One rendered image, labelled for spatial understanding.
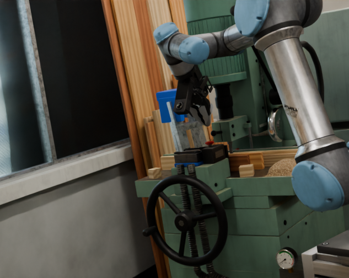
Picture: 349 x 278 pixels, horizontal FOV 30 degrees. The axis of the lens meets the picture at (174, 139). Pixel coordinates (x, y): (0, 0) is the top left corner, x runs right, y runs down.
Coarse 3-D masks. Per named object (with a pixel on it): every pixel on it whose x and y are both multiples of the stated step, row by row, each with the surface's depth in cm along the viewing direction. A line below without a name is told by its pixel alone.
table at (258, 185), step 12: (264, 168) 215; (144, 180) 227; (156, 180) 224; (228, 180) 208; (240, 180) 205; (252, 180) 203; (264, 180) 201; (276, 180) 198; (288, 180) 196; (144, 192) 227; (168, 192) 222; (216, 192) 204; (228, 192) 205; (240, 192) 206; (252, 192) 204; (264, 192) 201; (276, 192) 199; (288, 192) 197
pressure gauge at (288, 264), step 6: (282, 252) 195; (288, 252) 193; (294, 252) 194; (276, 258) 196; (282, 258) 195; (288, 258) 194; (294, 258) 193; (282, 264) 195; (288, 264) 194; (294, 264) 194; (288, 270) 197
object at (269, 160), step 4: (264, 156) 216; (268, 156) 216; (272, 156) 215; (276, 156) 214; (280, 156) 213; (284, 156) 212; (288, 156) 212; (292, 156) 211; (264, 160) 217; (268, 160) 216; (272, 160) 215; (276, 160) 214; (280, 160) 213; (264, 164) 217; (268, 164) 216; (272, 164) 215
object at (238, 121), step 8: (224, 120) 221; (232, 120) 219; (240, 120) 224; (216, 128) 220; (224, 128) 218; (232, 128) 219; (240, 128) 224; (216, 136) 221; (224, 136) 219; (232, 136) 218; (240, 136) 223
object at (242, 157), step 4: (232, 156) 217; (236, 156) 216; (240, 156) 215; (244, 156) 214; (248, 156) 215; (232, 160) 217; (236, 160) 216; (240, 160) 216; (244, 160) 215; (248, 160) 215; (232, 164) 218; (236, 164) 217; (240, 164) 216; (244, 164) 215; (232, 168) 218; (236, 168) 217
